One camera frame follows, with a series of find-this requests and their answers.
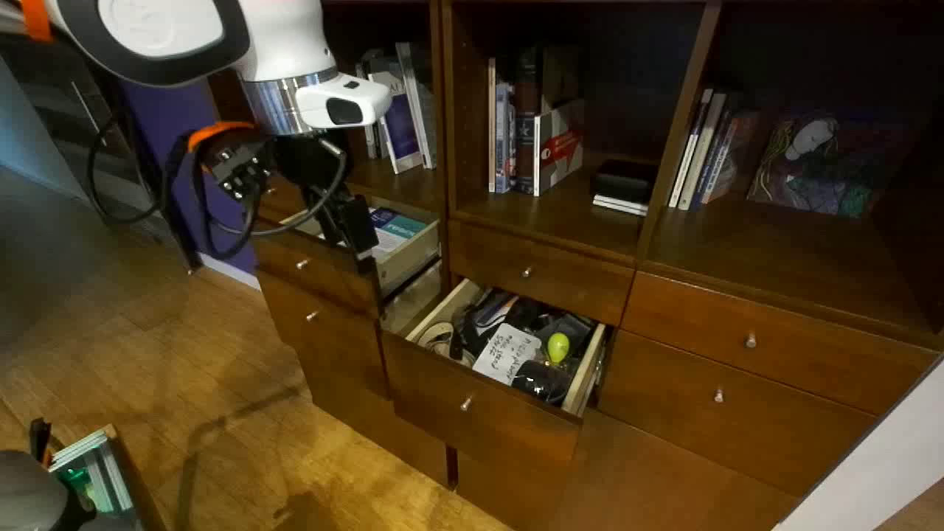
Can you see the teal and white booklet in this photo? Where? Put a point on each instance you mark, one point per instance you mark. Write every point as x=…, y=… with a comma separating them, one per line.
x=400, y=230

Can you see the black rounded device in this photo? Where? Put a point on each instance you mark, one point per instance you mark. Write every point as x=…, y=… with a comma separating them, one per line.
x=543, y=380

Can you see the white paper card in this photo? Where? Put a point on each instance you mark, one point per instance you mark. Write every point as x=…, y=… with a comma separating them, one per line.
x=506, y=355

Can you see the yellow-green small bulb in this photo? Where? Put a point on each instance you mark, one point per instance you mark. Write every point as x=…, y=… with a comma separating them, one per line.
x=559, y=348

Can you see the black box with white stripe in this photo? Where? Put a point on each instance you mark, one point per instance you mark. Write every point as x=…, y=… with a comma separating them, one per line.
x=621, y=190

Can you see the box with green items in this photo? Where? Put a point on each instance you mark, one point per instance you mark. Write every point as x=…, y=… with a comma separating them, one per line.
x=92, y=473

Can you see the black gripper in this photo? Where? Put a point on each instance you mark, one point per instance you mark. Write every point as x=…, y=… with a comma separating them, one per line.
x=315, y=170

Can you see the brown wooden shelf cabinet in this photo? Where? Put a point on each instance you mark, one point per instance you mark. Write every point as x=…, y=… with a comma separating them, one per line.
x=785, y=245

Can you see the thin white tall book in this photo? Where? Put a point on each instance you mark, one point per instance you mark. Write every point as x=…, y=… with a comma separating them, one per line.
x=495, y=128

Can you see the black wrist camera block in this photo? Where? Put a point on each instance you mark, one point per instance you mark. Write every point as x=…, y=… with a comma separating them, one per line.
x=241, y=170

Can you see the wooden drawer with booklets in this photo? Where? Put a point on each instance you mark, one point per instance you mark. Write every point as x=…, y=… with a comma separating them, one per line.
x=315, y=270

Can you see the white frame with blue screen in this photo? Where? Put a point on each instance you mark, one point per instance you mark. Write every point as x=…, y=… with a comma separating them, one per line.
x=405, y=122

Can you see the blue spined book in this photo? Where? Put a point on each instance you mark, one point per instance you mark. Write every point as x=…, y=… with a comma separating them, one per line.
x=506, y=136

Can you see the wide wooden drawer with clutter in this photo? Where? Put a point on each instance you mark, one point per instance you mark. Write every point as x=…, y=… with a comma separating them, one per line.
x=472, y=409

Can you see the beige tape roll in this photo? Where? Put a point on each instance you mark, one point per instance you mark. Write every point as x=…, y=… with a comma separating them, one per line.
x=436, y=333

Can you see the colourful picture board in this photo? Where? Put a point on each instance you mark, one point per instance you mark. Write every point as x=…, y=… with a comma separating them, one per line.
x=829, y=167

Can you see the white slanted book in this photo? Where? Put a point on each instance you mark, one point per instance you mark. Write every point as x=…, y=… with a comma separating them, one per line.
x=688, y=150
x=707, y=150

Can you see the grey metal cabinet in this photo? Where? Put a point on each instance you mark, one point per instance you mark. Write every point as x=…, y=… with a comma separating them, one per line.
x=49, y=128

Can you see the small silver drawer knob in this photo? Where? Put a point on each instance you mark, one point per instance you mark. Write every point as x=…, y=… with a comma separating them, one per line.
x=303, y=264
x=719, y=395
x=468, y=401
x=530, y=270
x=751, y=339
x=312, y=317

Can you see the dark tall book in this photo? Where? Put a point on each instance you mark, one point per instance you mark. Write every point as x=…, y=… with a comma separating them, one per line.
x=527, y=128

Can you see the closed wooden drawer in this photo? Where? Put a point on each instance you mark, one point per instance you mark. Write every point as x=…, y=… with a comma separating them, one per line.
x=549, y=274
x=748, y=413
x=785, y=342

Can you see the purple panel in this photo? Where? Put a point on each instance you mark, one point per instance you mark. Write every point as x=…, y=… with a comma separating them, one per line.
x=167, y=128

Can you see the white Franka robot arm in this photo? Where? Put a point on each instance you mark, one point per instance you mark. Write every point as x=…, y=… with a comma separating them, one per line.
x=284, y=40

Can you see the white board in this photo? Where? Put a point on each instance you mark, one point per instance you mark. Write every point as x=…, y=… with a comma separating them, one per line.
x=875, y=460

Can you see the grey round object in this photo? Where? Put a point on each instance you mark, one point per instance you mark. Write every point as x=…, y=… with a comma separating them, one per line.
x=27, y=491

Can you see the dark slanted book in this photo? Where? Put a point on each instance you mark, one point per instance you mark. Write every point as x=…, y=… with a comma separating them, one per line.
x=734, y=156

